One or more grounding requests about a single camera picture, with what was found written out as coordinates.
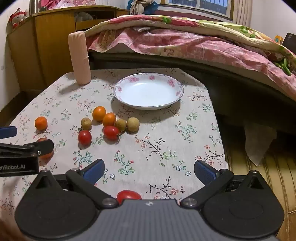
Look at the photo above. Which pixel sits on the large orange-red tomato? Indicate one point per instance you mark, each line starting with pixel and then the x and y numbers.
pixel 47 155

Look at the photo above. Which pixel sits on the pink cloth pile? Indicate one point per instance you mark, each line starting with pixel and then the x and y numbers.
pixel 67 3

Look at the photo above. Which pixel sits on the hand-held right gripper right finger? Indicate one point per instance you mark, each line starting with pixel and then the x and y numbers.
pixel 204 172

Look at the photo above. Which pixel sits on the small orange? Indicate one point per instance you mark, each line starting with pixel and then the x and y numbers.
pixel 41 123
pixel 99 113
pixel 109 119

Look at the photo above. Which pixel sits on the grey cloth in cabinet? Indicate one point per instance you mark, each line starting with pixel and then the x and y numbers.
pixel 83 16

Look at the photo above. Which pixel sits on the dark chair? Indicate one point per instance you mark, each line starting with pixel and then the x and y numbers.
pixel 290 41

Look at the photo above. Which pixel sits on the grey white folded cloth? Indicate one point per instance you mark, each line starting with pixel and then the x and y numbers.
pixel 141 28

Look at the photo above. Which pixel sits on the pink floral bedsheet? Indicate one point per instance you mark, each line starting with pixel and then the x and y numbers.
pixel 185 44

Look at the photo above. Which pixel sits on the wooden cabinet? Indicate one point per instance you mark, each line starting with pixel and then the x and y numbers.
pixel 53 41

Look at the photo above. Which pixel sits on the floral tablecloth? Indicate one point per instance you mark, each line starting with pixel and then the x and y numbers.
pixel 161 129

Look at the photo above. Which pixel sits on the red cherry tomato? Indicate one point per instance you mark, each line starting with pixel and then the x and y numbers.
pixel 84 137
pixel 128 197
pixel 111 132

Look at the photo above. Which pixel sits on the white plate with pink flowers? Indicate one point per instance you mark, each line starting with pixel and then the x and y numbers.
pixel 148 92

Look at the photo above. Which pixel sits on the striped brown rug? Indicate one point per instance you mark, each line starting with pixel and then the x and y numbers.
pixel 266 185

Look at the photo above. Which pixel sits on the beige curtain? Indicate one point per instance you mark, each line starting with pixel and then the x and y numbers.
pixel 244 11

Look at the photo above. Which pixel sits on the translucent white sheet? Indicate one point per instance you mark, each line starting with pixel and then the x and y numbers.
pixel 259 143

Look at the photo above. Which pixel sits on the dark bed frame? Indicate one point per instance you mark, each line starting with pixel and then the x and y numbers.
pixel 161 62

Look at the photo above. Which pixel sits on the blue cloth bundle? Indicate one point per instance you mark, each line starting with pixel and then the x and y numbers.
pixel 138 7

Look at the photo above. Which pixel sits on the window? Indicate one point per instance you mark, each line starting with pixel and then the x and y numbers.
pixel 208 7

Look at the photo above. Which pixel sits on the brown longan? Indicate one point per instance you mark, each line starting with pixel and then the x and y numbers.
pixel 133 124
pixel 120 125
pixel 86 123

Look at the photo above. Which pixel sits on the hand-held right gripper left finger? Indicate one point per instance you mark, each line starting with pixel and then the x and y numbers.
pixel 93 171

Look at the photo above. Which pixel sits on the pink ribbed tumbler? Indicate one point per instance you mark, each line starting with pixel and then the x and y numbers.
pixel 79 58

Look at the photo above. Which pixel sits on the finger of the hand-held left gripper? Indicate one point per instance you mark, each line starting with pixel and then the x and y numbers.
pixel 44 146
pixel 8 132

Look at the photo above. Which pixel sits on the red and white doll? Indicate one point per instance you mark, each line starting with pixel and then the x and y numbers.
pixel 18 17

